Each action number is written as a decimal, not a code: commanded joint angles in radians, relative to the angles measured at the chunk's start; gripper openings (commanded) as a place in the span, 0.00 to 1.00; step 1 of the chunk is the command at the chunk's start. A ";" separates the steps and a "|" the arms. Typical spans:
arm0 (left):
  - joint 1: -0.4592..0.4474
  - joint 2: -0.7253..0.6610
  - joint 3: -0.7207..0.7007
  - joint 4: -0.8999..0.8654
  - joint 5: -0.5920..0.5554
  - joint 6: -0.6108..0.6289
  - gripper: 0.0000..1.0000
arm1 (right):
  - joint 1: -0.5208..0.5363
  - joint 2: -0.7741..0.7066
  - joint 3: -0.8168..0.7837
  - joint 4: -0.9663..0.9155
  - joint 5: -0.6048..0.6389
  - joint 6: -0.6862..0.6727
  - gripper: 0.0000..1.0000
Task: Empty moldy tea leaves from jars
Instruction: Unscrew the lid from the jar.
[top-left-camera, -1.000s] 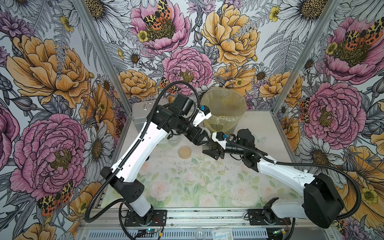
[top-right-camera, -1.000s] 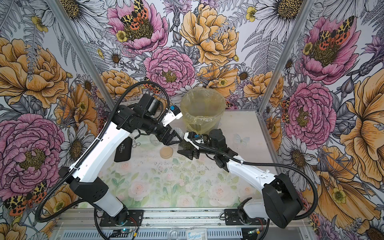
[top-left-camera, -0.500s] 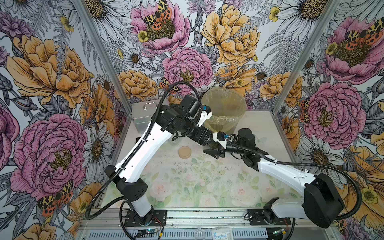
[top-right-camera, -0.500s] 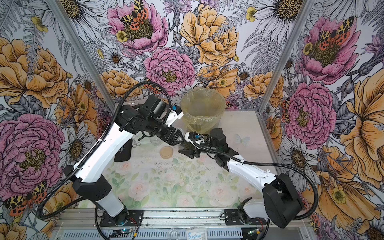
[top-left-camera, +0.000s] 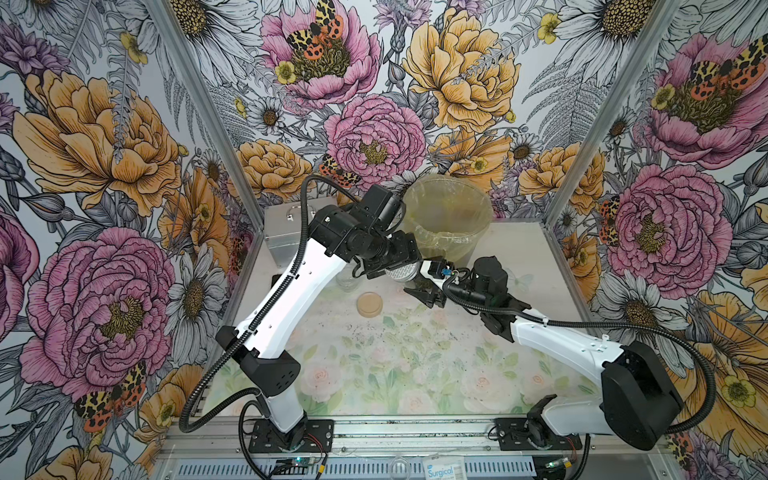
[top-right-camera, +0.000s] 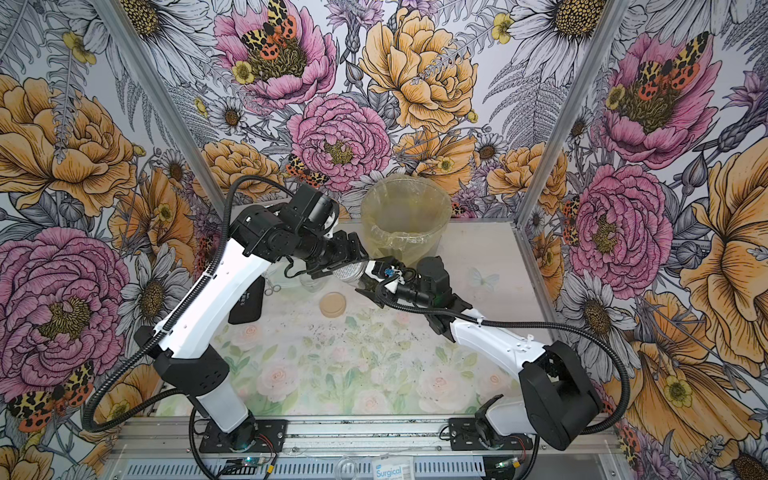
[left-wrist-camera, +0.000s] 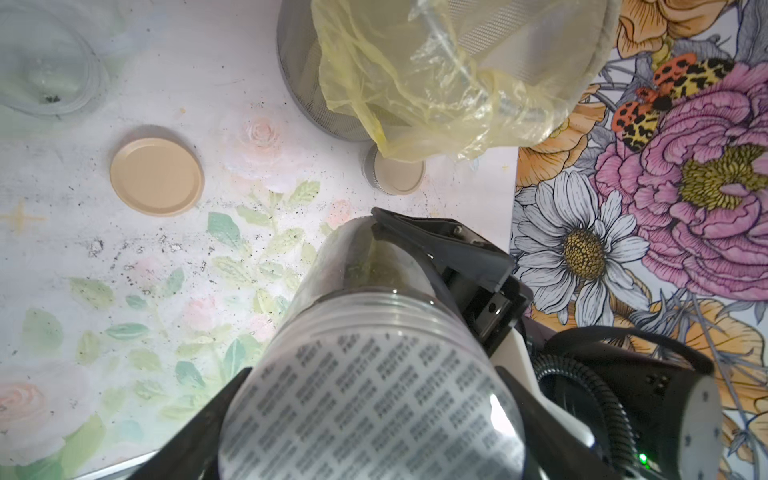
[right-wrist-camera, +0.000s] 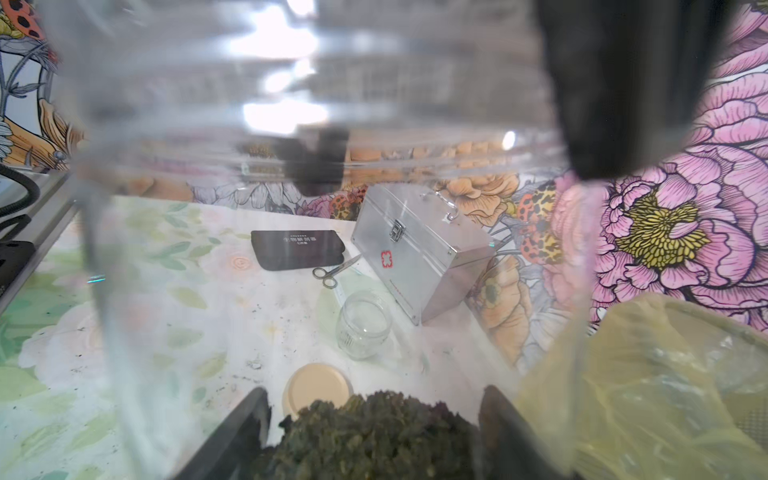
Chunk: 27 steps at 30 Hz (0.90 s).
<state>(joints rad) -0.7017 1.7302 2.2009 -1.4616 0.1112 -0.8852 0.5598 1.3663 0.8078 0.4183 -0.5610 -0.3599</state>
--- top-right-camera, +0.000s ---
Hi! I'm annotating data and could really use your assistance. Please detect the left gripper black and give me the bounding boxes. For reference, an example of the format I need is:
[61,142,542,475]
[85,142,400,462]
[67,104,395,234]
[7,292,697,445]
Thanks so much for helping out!
[289,225,365,279]

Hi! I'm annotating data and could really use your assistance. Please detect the beige lid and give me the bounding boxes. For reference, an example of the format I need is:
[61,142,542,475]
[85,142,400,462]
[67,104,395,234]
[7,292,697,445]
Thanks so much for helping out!
[318,292,347,319]

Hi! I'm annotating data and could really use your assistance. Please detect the foil tea jar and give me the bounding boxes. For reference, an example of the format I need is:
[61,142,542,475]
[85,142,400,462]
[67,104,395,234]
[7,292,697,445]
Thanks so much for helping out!
[333,261,369,285]

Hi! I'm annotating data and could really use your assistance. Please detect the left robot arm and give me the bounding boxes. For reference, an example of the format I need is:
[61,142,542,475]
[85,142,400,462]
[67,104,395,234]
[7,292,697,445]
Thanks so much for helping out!
[149,185,368,452]

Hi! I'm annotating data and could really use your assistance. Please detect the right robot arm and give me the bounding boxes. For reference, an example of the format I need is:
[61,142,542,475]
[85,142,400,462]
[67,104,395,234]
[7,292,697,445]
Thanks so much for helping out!
[347,257,602,451]

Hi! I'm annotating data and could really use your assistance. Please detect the yellow bin liner bag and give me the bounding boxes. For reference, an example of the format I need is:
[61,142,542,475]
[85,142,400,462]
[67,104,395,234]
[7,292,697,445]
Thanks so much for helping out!
[359,173,453,259]

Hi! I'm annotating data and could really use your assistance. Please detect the clear plastic bowl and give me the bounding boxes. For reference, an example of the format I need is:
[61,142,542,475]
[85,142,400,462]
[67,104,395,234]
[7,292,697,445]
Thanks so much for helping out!
[264,263,328,294]

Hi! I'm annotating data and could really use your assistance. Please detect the small metal scissors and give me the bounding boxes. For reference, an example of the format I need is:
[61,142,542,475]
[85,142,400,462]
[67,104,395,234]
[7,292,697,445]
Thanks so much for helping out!
[264,279,282,296]

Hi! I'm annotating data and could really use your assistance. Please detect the black rectangular case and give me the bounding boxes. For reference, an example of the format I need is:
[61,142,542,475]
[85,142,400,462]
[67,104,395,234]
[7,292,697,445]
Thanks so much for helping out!
[228,276,266,325]

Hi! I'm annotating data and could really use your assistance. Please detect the surgical label box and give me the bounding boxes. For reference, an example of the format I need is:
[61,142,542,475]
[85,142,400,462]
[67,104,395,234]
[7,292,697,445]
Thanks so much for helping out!
[371,456,415,480]

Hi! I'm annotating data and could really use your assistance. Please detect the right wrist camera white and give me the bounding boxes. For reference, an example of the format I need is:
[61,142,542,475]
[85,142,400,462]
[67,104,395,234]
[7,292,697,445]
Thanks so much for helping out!
[371,256,405,281]

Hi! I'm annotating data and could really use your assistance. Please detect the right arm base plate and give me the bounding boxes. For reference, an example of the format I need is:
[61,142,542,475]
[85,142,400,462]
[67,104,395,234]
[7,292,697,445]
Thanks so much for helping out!
[447,417,533,452]

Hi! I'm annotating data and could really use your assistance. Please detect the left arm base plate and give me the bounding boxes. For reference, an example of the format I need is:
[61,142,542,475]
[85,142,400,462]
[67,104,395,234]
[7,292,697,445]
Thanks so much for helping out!
[199,418,289,454]

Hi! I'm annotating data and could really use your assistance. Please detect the aluminium front rail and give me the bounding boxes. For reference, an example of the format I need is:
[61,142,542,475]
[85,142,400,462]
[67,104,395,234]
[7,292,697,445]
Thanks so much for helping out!
[107,413,625,460]

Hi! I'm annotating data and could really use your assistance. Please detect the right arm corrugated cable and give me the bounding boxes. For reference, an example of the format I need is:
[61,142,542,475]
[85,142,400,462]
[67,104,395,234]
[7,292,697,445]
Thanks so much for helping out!
[377,281,631,436]

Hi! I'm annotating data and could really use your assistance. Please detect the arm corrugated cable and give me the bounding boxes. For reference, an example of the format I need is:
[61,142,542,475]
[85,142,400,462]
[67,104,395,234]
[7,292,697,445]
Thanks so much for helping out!
[80,175,295,433]
[377,281,631,436]

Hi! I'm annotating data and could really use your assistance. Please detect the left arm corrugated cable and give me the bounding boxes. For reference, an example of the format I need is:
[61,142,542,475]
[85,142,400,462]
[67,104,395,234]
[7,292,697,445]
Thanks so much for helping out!
[80,175,295,433]

